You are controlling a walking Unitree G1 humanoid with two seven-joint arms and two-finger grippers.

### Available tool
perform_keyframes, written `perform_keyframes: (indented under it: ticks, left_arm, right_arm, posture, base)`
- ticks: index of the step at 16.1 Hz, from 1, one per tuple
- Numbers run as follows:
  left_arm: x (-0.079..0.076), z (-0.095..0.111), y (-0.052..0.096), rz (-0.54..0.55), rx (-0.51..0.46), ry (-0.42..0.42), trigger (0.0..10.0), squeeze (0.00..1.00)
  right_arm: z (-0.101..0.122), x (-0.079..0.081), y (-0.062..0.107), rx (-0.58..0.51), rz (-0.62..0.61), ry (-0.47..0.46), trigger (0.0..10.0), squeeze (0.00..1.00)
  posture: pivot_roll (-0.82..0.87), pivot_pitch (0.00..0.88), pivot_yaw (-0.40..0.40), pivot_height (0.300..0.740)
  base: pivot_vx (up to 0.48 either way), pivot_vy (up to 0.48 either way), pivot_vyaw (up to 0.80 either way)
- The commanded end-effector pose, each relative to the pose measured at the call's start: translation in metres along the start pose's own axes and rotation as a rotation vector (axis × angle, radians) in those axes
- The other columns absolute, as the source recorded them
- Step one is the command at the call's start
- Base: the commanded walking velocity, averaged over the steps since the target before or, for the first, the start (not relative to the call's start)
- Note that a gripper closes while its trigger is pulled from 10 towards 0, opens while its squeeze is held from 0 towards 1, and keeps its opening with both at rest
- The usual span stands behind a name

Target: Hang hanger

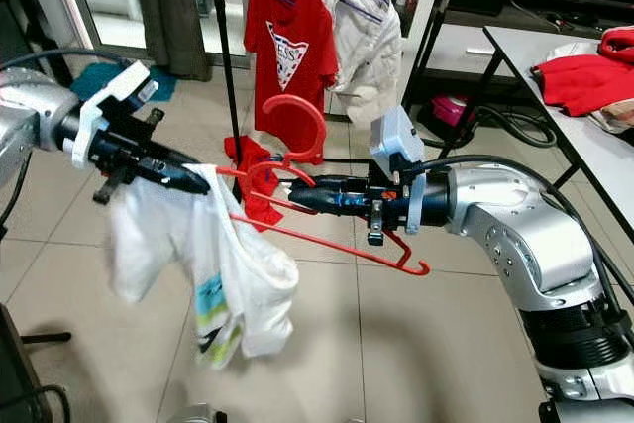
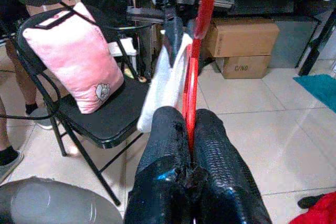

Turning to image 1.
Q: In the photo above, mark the red printed T-shirt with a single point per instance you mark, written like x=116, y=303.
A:
x=272, y=81

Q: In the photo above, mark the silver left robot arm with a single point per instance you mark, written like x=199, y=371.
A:
x=30, y=116

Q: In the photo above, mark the plain red garment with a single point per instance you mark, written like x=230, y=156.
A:
x=243, y=151

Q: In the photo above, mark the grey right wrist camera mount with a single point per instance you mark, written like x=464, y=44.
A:
x=394, y=141

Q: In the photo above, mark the magenta round container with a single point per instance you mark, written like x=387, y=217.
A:
x=449, y=111

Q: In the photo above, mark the grey curtain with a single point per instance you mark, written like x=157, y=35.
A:
x=163, y=7

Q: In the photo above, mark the red folded garment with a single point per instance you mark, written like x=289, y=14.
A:
x=584, y=86

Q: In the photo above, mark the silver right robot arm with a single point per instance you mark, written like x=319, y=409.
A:
x=515, y=235

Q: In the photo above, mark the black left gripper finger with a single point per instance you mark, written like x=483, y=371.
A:
x=180, y=163
x=180, y=181

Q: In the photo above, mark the black folding table legs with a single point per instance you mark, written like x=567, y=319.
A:
x=480, y=106

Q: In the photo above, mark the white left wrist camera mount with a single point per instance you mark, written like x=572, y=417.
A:
x=124, y=88

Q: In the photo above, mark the white printed T-shirt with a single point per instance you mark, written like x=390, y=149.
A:
x=248, y=284

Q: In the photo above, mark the teal floor mat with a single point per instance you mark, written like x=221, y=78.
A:
x=94, y=76

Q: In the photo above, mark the red plastic hanger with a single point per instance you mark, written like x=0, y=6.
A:
x=322, y=128

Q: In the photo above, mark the white zip jacket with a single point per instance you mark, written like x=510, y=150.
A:
x=371, y=56

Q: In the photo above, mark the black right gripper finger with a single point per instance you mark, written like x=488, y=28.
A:
x=322, y=205
x=322, y=185

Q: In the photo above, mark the chrome and black clothes rack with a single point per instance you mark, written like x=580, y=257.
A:
x=226, y=66

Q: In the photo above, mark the silver robot left leg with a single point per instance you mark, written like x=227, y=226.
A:
x=200, y=414

